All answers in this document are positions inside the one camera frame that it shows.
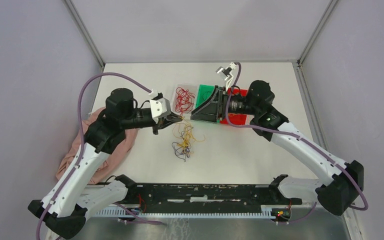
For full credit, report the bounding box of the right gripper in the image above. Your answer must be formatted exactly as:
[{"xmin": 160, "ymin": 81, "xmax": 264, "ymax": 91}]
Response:
[{"xmin": 190, "ymin": 85, "xmax": 259, "ymax": 124}]

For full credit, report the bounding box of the red thin cable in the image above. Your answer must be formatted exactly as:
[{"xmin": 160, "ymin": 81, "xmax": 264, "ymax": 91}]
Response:
[{"xmin": 174, "ymin": 86, "xmax": 196, "ymax": 115}]

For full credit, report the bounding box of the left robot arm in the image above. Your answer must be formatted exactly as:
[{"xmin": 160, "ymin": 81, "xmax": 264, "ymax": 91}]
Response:
[{"xmin": 28, "ymin": 88, "xmax": 182, "ymax": 240}]

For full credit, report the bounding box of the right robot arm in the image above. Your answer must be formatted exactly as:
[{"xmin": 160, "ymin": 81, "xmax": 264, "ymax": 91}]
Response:
[{"xmin": 190, "ymin": 80, "xmax": 368, "ymax": 216}]

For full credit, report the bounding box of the green plastic tray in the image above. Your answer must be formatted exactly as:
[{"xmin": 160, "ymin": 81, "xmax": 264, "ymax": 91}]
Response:
[{"xmin": 195, "ymin": 84, "xmax": 215, "ymax": 108}]

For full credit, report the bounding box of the clear plastic tray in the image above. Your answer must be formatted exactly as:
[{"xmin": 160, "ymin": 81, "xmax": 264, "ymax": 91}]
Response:
[{"xmin": 170, "ymin": 83, "xmax": 198, "ymax": 118}]

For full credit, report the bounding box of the red plastic tray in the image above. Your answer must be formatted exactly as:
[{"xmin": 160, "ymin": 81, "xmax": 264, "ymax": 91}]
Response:
[{"xmin": 221, "ymin": 85, "xmax": 249, "ymax": 125}]

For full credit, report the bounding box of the pink cloth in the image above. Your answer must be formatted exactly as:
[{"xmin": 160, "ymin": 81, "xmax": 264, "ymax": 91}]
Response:
[{"xmin": 56, "ymin": 108, "xmax": 140, "ymax": 185}]

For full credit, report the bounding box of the tangled cable pile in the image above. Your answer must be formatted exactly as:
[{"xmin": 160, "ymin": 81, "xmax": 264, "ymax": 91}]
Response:
[{"xmin": 171, "ymin": 115, "xmax": 207, "ymax": 163}]

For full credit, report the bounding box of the purple thin cable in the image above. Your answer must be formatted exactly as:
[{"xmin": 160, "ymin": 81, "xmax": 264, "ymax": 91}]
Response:
[{"xmin": 171, "ymin": 141, "xmax": 194, "ymax": 163}]

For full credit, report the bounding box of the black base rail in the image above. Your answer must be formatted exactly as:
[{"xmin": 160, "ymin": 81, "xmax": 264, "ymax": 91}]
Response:
[{"xmin": 121, "ymin": 183, "xmax": 303, "ymax": 214}]

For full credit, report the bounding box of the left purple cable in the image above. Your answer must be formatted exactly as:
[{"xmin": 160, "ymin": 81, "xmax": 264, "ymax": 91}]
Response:
[{"xmin": 35, "ymin": 72, "xmax": 160, "ymax": 240}]

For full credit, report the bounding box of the white cable duct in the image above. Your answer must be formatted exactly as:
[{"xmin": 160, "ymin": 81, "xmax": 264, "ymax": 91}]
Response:
[{"xmin": 93, "ymin": 205, "xmax": 276, "ymax": 220}]

